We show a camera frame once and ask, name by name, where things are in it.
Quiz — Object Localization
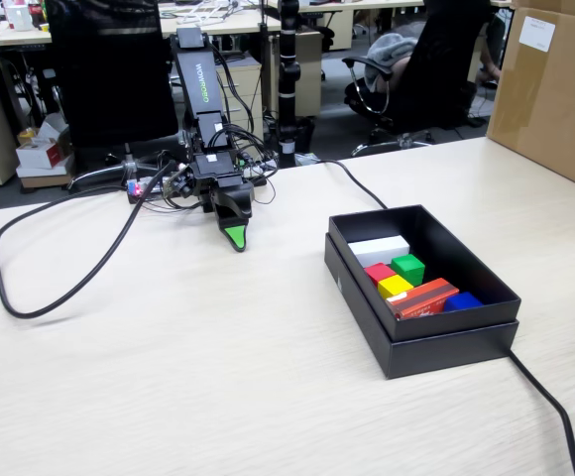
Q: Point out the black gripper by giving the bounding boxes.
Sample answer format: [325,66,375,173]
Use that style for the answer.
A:
[191,151,256,254]

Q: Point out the red wooden cube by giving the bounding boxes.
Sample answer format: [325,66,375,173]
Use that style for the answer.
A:
[364,262,398,287]

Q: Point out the yellow wooden cube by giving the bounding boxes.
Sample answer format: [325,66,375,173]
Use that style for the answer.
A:
[376,274,415,300]

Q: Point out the green wooden cube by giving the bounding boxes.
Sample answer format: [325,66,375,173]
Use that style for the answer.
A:
[390,253,426,283]

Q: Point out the white rectangular box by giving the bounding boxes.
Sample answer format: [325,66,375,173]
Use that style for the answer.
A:
[347,235,411,269]

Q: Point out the flat brown cardboard box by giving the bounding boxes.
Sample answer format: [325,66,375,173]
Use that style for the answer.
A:
[19,171,75,190]

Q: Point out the orange staples box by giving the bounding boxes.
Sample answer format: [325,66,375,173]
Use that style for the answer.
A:
[385,277,461,322]

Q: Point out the black open box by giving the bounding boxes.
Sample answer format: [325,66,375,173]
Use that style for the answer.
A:
[323,232,520,381]

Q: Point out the black cardboard box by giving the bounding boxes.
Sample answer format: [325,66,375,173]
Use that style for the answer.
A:
[328,203,523,343]

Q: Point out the large brown cardboard box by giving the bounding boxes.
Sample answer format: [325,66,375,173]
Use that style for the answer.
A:
[485,0,575,197]

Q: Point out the robot control board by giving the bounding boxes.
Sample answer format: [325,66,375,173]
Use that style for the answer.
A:
[125,178,170,205]

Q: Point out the black pole white bands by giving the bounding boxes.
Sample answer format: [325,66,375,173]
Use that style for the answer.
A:
[276,0,302,169]

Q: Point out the narrow beige cabinet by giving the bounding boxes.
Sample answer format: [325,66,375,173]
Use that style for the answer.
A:
[294,30,326,118]

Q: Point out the black mesh-back office chair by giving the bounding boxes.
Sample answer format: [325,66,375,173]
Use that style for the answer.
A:
[44,0,189,192]

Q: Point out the white laptop stand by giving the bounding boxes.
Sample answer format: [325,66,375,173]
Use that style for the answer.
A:
[173,0,237,27]

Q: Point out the white and red carton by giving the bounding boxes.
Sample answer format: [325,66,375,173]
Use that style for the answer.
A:
[15,112,73,170]

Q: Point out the grey cloth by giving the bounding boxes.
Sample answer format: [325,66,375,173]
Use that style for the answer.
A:
[366,32,417,95]

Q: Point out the blue wooden cube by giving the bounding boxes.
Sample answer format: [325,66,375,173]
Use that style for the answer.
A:
[442,291,485,314]

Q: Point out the black chair chrome armrests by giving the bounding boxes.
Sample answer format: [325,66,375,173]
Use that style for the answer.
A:
[341,0,498,158]

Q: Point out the white paper label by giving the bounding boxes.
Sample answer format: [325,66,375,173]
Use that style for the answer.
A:
[519,15,557,54]

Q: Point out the thin black wire loop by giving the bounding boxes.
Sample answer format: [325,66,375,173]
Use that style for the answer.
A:
[247,180,277,205]

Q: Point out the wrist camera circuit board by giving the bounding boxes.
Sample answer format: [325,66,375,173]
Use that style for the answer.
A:
[162,166,194,200]

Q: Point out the thin black cable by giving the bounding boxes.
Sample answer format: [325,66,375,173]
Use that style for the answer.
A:
[311,159,391,210]

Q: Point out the black sleeved camera cable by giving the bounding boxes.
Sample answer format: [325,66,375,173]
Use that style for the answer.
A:
[0,161,177,319]

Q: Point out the thick black cable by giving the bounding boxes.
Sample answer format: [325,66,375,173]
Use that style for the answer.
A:
[507,348,575,476]

